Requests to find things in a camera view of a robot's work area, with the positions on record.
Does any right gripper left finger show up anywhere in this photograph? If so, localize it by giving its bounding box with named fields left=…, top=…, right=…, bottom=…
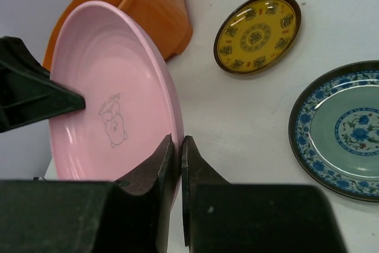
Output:
left=1, top=136, right=174, bottom=252

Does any pink round plate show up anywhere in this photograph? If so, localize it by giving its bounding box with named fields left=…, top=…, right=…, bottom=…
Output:
left=49, top=0, right=185, bottom=206

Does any yellow patterned round plate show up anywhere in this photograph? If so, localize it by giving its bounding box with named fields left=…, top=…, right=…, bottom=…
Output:
left=213, top=0, right=302, bottom=75

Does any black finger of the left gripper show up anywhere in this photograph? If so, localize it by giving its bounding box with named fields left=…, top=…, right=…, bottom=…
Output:
left=1, top=36, right=85, bottom=132

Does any orange plastic bin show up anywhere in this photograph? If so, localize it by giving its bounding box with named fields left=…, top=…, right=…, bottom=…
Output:
left=43, top=0, right=193, bottom=69

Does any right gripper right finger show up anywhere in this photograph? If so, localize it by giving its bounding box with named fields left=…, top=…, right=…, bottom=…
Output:
left=182, top=136, right=346, bottom=252

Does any blue floral round plate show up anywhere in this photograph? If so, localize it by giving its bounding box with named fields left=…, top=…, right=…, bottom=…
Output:
left=288, top=60, right=378, bottom=202

